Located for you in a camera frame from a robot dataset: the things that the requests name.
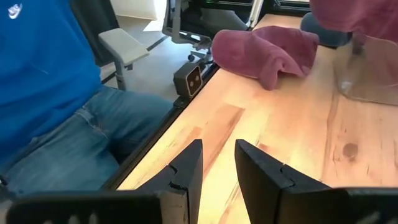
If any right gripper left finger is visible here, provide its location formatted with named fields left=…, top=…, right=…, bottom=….
left=5, top=138, right=205, bottom=224

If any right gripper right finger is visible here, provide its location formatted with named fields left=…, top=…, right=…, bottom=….
left=234, top=139, right=398, bottom=224

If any clear acrylic cap organizer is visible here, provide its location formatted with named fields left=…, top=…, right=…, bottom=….
left=333, top=32, right=398, bottom=106

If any person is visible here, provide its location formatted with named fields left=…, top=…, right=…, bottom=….
left=0, top=0, right=175, bottom=195

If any blue denim baseball cap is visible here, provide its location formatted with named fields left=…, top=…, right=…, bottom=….
left=300, top=11, right=354, bottom=48

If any silver aluminium bar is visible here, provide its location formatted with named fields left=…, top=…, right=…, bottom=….
left=248, top=0, right=265, bottom=29

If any black table-level camera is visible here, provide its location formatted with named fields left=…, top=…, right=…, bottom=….
left=172, top=62, right=203, bottom=100

